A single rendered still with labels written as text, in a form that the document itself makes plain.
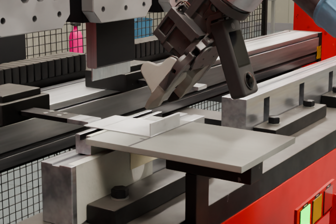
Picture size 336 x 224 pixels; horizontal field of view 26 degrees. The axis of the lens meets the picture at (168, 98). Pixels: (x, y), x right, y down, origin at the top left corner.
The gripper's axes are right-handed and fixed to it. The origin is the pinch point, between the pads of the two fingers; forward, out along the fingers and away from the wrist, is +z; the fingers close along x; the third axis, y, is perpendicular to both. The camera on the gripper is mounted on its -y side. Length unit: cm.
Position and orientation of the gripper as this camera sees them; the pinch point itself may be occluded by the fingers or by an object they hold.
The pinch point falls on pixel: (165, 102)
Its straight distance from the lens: 112.9
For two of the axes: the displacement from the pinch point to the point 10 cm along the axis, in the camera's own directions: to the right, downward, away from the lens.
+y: -6.5, -7.1, 2.7
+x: -5.4, 1.7, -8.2
